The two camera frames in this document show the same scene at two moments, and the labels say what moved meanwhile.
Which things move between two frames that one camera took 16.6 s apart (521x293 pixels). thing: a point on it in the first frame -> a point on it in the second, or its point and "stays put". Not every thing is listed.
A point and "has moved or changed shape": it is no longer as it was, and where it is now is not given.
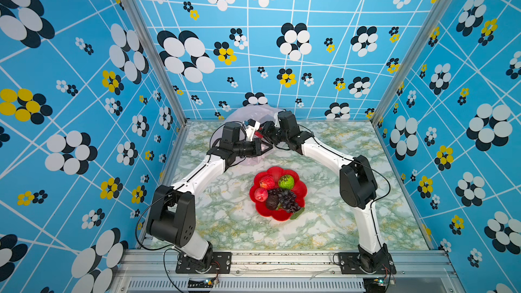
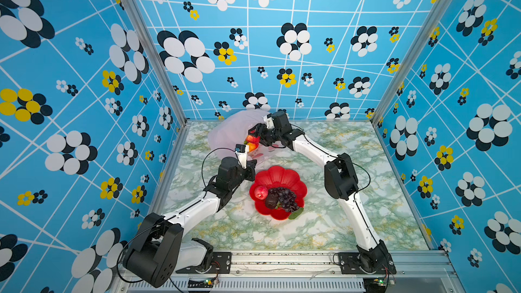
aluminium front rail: (281, 271) stays put
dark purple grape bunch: (286, 199) stays put
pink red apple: (260, 194) stays put
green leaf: (297, 213) stays put
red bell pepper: (267, 182) has moved or changed shape
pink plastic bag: (260, 112) has moved or changed shape
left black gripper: (256, 148) -> (250, 164)
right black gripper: (268, 127) stays put
